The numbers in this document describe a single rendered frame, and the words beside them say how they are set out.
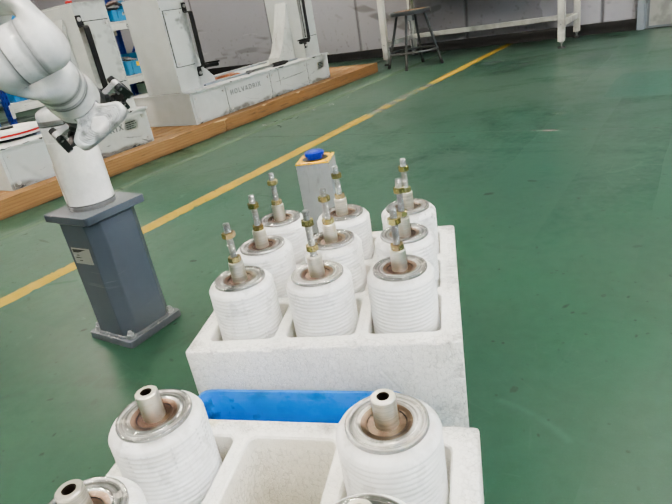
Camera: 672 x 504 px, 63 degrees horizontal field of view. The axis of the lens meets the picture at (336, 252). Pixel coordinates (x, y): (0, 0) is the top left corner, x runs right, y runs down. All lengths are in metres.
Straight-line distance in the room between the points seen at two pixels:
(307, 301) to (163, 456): 0.29
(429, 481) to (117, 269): 0.86
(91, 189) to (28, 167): 1.64
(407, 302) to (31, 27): 0.56
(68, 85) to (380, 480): 0.64
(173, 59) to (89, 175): 2.31
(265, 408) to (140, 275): 0.54
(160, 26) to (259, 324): 2.80
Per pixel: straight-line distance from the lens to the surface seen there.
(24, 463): 1.09
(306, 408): 0.80
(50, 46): 0.77
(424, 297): 0.75
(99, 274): 1.23
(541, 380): 0.96
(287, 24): 4.46
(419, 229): 0.88
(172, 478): 0.59
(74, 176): 1.20
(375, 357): 0.75
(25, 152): 2.83
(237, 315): 0.80
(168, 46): 3.45
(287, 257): 0.90
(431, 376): 0.77
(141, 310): 1.27
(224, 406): 0.84
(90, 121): 0.92
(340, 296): 0.76
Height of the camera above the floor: 0.59
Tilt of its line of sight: 24 degrees down
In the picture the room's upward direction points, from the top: 10 degrees counter-clockwise
